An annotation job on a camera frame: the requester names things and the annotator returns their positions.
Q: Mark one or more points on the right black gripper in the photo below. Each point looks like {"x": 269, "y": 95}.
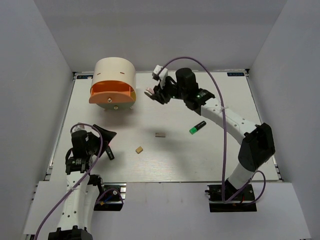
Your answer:
{"x": 160, "y": 93}

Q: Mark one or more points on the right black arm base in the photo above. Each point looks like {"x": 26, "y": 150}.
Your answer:
{"x": 239, "y": 204}

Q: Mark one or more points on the yellow drawer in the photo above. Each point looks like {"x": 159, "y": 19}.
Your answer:
{"x": 133, "y": 95}

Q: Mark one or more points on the grey bottom drawer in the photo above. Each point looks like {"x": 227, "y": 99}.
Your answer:
{"x": 116, "y": 106}

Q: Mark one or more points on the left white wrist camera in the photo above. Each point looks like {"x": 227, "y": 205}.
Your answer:
{"x": 79, "y": 127}

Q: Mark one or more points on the cream round drawer cabinet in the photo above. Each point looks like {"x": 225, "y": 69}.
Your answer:
{"x": 115, "y": 69}

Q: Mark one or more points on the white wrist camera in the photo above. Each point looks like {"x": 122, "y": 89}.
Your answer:
{"x": 79, "y": 127}
{"x": 159, "y": 74}

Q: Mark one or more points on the pink grey correction tape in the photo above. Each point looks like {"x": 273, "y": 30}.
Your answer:
{"x": 150, "y": 90}

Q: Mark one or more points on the green highlighter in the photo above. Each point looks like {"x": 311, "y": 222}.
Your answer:
{"x": 197, "y": 127}

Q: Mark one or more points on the tan small eraser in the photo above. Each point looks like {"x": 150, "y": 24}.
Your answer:
{"x": 139, "y": 150}

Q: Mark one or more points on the pink top drawer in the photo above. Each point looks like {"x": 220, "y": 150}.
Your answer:
{"x": 110, "y": 91}

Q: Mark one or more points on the pink highlighter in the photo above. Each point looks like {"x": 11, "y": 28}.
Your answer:
{"x": 109, "y": 153}

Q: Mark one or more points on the grey eraser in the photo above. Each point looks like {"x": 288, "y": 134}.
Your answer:
{"x": 160, "y": 135}

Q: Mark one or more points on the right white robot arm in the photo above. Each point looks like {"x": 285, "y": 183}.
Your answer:
{"x": 256, "y": 140}

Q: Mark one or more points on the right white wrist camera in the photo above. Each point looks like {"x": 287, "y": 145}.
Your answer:
{"x": 159, "y": 74}

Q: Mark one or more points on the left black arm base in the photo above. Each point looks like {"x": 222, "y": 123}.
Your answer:
{"x": 111, "y": 200}

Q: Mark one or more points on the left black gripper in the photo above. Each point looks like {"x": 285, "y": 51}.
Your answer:
{"x": 107, "y": 136}

